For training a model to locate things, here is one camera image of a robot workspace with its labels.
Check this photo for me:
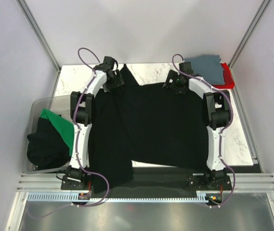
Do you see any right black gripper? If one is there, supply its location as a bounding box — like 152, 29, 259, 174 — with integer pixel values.
162, 70, 187, 95

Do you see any black t shirt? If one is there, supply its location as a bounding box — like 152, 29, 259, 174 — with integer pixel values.
88, 66, 209, 193
26, 117, 70, 169

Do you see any green t shirt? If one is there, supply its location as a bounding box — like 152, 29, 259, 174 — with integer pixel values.
40, 109, 75, 156

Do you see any clear plastic bin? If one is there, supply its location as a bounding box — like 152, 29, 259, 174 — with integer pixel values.
22, 95, 73, 174

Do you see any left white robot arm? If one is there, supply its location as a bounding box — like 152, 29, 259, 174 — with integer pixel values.
62, 57, 124, 190

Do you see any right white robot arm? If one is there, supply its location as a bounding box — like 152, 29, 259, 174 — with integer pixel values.
163, 70, 233, 190

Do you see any folded grey-blue t shirt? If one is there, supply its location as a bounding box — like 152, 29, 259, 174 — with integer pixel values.
184, 54, 224, 85

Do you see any folded red t shirt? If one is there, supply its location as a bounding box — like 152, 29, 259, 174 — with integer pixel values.
213, 63, 235, 90

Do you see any black t shirt in bin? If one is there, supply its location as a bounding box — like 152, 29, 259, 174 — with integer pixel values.
26, 117, 70, 169

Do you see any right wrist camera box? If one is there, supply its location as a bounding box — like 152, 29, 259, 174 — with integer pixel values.
179, 62, 194, 75

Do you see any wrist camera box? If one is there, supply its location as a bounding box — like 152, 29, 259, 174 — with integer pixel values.
179, 62, 194, 75
102, 56, 118, 70

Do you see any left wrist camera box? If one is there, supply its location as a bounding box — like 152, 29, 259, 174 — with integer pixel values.
102, 56, 118, 70

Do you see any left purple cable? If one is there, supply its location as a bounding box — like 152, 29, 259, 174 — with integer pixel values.
72, 47, 110, 207

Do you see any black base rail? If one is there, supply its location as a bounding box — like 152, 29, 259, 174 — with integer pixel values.
61, 164, 232, 198

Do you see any right aluminium frame post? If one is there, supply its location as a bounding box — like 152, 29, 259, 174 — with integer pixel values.
228, 0, 272, 69

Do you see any aluminium frame post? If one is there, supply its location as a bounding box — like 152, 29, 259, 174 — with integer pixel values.
228, 0, 272, 69
16, 0, 61, 73

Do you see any left aluminium frame post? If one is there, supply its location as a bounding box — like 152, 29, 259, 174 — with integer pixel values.
16, 0, 61, 73

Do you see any aluminium extrusion rail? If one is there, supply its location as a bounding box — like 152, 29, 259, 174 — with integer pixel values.
17, 173, 274, 193

